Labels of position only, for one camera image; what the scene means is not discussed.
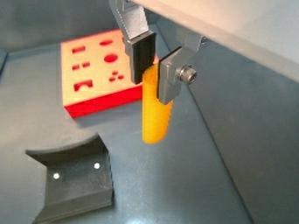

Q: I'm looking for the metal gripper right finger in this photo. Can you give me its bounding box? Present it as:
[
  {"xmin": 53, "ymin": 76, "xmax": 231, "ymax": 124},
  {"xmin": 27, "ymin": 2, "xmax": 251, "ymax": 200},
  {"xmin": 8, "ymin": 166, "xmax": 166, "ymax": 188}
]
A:
[{"xmin": 158, "ymin": 28, "xmax": 206, "ymax": 105}]

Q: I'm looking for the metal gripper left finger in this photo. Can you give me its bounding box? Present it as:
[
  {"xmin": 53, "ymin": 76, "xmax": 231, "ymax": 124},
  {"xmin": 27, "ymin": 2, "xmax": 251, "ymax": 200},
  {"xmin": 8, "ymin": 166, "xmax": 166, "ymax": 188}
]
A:
[{"xmin": 109, "ymin": 0, "xmax": 157, "ymax": 84}]

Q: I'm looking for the yellow oval peg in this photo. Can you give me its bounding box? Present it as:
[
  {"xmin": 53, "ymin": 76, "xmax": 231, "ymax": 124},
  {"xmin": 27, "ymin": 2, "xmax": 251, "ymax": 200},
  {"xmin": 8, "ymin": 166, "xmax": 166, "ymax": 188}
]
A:
[{"xmin": 143, "ymin": 64, "xmax": 174, "ymax": 144}]

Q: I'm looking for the red shape sorting board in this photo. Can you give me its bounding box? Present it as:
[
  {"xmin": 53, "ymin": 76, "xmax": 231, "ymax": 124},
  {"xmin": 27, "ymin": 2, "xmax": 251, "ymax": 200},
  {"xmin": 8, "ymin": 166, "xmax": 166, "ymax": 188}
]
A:
[{"xmin": 61, "ymin": 30, "xmax": 143, "ymax": 118}]

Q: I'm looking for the black curved holder block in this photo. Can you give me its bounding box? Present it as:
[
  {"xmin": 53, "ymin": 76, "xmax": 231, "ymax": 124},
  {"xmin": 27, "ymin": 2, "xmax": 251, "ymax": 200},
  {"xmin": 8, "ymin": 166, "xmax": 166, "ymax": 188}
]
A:
[{"xmin": 26, "ymin": 133, "xmax": 114, "ymax": 224}]

